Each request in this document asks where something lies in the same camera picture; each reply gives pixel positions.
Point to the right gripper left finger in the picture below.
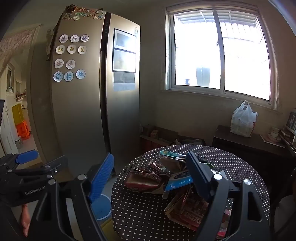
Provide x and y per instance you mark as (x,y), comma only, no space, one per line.
(84,190)

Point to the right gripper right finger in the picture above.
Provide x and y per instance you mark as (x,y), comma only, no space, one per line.
(247,220)

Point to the white framed window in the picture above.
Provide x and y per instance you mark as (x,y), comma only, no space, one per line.
(220,48)

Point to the brown open cardboard box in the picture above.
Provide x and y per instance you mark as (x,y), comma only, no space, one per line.
(152,137)

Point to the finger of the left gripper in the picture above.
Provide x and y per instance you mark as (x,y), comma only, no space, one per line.
(27,157)

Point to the blue white carton box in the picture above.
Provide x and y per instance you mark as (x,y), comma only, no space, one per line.
(179,180)

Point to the white plastic shopping bag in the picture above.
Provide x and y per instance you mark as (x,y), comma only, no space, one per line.
(243,120)

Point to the white interior door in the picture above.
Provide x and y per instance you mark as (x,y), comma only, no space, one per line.
(7,137)

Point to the person's left hand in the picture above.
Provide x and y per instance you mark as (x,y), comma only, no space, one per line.
(25,219)

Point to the red printed snack wrapper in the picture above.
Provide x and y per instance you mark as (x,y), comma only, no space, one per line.
(143,181)

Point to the orange plastic stool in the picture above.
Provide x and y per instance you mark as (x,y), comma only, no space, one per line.
(23,130)

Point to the silver double-door refrigerator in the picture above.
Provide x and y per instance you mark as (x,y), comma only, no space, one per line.
(94,88)

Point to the light blue trash bin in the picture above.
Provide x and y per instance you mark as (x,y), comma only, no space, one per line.
(101,207)

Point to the teal long snack wrapper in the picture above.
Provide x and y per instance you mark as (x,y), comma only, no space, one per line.
(172,154)

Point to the dark wooden side cabinet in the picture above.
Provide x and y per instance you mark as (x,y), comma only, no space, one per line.
(273,163)

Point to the yellow plastic stool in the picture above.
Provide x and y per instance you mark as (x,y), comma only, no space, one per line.
(17,114)

